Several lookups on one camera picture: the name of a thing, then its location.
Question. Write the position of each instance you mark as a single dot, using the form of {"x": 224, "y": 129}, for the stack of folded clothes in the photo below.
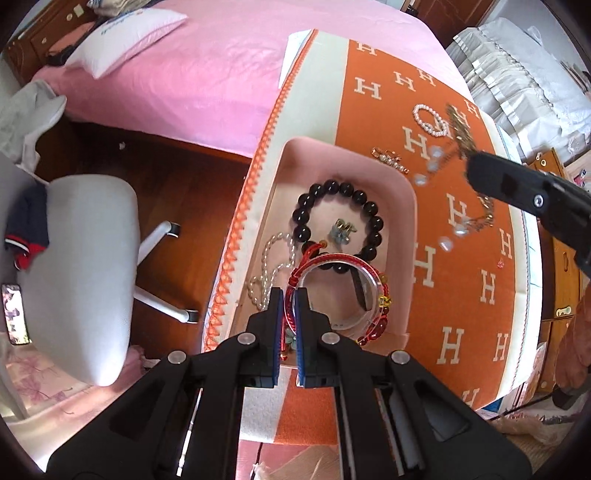
{"x": 120, "y": 7}

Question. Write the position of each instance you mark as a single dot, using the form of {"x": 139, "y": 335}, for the dark wooden door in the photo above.
{"x": 443, "y": 18}

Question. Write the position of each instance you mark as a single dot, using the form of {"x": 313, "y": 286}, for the white pillow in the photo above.
{"x": 124, "y": 39}

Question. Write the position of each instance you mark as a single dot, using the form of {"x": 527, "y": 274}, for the pink rectangular box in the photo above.
{"x": 286, "y": 189}

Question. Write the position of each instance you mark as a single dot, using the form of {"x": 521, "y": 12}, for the smartphone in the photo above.
{"x": 14, "y": 314}

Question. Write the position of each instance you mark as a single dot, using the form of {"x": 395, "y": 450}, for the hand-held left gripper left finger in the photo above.
{"x": 275, "y": 332}

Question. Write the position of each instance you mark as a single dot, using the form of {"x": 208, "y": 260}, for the wooden drawer cabinet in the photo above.
{"x": 561, "y": 277}

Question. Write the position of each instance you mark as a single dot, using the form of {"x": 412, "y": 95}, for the pink bed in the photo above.
{"x": 207, "y": 69}

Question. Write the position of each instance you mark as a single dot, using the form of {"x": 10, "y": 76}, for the gold pearl pin brooch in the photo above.
{"x": 390, "y": 159}

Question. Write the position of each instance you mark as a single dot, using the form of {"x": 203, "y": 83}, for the grey office chair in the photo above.
{"x": 78, "y": 277}

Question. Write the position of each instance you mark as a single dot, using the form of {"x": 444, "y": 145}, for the navy and red garment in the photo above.
{"x": 27, "y": 230}

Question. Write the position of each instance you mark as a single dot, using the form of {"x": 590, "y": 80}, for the orange and black clothes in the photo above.
{"x": 74, "y": 44}

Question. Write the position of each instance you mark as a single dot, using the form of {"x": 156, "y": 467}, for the orange letter-print blanket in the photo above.
{"x": 461, "y": 300}

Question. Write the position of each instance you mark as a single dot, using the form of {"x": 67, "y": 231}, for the dark wooden headboard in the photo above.
{"x": 32, "y": 46}

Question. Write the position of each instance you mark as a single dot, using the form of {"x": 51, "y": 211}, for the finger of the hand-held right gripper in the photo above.
{"x": 568, "y": 182}
{"x": 512, "y": 184}

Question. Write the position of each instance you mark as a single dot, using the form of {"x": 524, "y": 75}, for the white bangle with charm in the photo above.
{"x": 362, "y": 290}

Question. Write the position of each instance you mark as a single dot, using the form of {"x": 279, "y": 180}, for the white garment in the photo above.
{"x": 27, "y": 120}

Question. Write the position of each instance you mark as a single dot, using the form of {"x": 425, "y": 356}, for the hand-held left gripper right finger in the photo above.
{"x": 301, "y": 332}

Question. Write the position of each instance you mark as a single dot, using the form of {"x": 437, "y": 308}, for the white lace furniture cover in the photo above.
{"x": 521, "y": 78}

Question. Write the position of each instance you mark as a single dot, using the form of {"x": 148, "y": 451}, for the small silver charm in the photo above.
{"x": 341, "y": 230}

